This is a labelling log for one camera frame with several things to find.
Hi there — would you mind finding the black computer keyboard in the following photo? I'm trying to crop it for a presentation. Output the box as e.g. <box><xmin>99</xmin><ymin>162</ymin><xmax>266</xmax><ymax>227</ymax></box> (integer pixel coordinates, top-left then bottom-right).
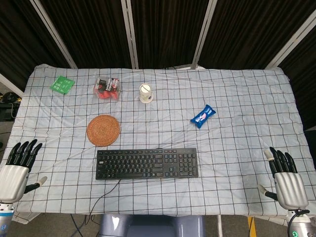
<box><xmin>95</xmin><ymin>147</ymin><xmax>199</xmax><ymax>181</ymax></box>

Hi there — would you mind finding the blue floor cable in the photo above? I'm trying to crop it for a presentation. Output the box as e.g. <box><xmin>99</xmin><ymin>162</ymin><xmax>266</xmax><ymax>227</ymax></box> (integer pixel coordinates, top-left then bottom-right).
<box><xmin>71</xmin><ymin>214</ymin><xmax>85</xmax><ymax>237</ymax></box>

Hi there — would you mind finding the round woven rattan coaster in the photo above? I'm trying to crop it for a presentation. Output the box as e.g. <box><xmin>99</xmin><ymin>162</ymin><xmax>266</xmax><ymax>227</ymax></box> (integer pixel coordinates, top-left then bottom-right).
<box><xmin>86</xmin><ymin>114</ymin><xmax>121</xmax><ymax>146</ymax></box>

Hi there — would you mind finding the blue snack packet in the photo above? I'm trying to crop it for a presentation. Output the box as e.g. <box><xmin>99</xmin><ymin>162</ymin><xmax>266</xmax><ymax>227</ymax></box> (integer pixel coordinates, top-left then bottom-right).
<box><xmin>190</xmin><ymin>104</ymin><xmax>217</xmax><ymax>129</ymax></box>

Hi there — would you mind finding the black partition curtain panel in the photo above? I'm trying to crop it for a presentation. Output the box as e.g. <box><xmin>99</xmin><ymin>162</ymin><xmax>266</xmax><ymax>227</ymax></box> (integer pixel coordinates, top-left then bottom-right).
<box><xmin>130</xmin><ymin>0</ymin><xmax>210</xmax><ymax>69</ymax></box>
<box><xmin>39</xmin><ymin>0</ymin><xmax>131</xmax><ymax>69</ymax></box>
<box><xmin>0</xmin><ymin>0</ymin><xmax>71</xmax><ymax>91</ymax></box>
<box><xmin>277</xmin><ymin>32</ymin><xmax>316</xmax><ymax>130</ymax></box>
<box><xmin>198</xmin><ymin>0</ymin><xmax>316</xmax><ymax>70</ymax></box>

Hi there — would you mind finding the white partition frame post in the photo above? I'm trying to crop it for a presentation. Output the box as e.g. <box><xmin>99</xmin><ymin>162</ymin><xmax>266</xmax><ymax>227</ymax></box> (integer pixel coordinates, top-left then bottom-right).
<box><xmin>191</xmin><ymin>0</ymin><xmax>218</xmax><ymax>69</ymax></box>
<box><xmin>29</xmin><ymin>0</ymin><xmax>79</xmax><ymax>69</ymax></box>
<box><xmin>264</xmin><ymin>9</ymin><xmax>316</xmax><ymax>70</ymax></box>
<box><xmin>0</xmin><ymin>73</ymin><xmax>25</xmax><ymax>99</ymax></box>
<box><xmin>120</xmin><ymin>0</ymin><xmax>139</xmax><ymax>69</ymax></box>

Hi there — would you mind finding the white paper cup leaf print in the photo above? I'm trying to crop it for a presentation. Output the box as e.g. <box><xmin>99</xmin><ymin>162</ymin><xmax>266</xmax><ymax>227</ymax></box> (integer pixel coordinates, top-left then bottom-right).
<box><xmin>139</xmin><ymin>83</ymin><xmax>154</xmax><ymax>104</ymax></box>

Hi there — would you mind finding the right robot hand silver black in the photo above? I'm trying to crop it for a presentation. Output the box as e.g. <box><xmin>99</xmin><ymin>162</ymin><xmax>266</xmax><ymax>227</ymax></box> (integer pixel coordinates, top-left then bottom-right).
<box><xmin>257</xmin><ymin>147</ymin><xmax>310</xmax><ymax>210</ymax></box>

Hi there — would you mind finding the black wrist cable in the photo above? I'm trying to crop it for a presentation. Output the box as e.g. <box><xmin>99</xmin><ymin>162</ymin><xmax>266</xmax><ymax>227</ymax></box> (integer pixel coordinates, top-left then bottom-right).
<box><xmin>289</xmin><ymin>209</ymin><xmax>310</xmax><ymax>224</ymax></box>

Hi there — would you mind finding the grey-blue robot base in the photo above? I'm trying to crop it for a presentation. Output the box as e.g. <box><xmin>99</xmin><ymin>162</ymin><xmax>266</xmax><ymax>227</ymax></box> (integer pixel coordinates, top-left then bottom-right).
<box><xmin>98</xmin><ymin>214</ymin><xmax>205</xmax><ymax>237</ymax></box>

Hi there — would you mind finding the black keyboard cable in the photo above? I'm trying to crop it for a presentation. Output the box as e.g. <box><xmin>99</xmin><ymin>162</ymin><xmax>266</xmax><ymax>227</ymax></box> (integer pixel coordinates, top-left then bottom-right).
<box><xmin>88</xmin><ymin>178</ymin><xmax>122</xmax><ymax>224</ymax></box>

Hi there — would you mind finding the black background equipment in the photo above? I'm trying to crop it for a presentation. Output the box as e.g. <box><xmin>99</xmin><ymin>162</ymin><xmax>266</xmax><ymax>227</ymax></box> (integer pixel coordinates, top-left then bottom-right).
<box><xmin>0</xmin><ymin>91</ymin><xmax>20</xmax><ymax>122</ymax></box>

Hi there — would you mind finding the white table leg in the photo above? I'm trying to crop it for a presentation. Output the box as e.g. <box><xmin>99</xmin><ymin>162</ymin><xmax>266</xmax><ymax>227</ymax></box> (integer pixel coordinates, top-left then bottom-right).
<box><xmin>216</xmin><ymin>214</ymin><xmax>223</xmax><ymax>237</ymax></box>

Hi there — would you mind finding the clear box with red items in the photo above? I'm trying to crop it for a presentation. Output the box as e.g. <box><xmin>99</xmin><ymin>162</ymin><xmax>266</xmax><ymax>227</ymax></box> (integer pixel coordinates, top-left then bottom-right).
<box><xmin>93</xmin><ymin>77</ymin><xmax>121</xmax><ymax>101</ymax></box>

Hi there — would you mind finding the light blue checked tablecloth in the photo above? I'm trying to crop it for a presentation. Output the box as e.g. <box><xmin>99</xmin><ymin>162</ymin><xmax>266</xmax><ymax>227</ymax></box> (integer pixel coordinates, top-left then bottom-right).
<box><xmin>0</xmin><ymin>64</ymin><xmax>316</xmax><ymax>226</ymax></box>

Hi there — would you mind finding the yellow floor object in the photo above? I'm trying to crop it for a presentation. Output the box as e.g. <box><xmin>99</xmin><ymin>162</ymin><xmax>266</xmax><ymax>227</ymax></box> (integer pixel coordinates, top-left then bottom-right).
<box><xmin>247</xmin><ymin>216</ymin><xmax>257</xmax><ymax>237</ymax></box>

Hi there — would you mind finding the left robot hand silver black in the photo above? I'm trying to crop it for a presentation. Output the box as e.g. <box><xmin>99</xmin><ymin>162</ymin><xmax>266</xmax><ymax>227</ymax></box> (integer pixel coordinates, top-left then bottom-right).
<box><xmin>0</xmin><ymin>139</ymin><xmax>47</xmax><ymax>203</ymax></box>

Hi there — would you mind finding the green flat packet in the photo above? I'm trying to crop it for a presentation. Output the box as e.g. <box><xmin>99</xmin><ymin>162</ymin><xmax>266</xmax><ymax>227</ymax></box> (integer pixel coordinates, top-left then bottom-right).
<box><xmin>50</xmin><ymin>75</ymin><xmax>76</xmax><ymax>95</ymax></box>

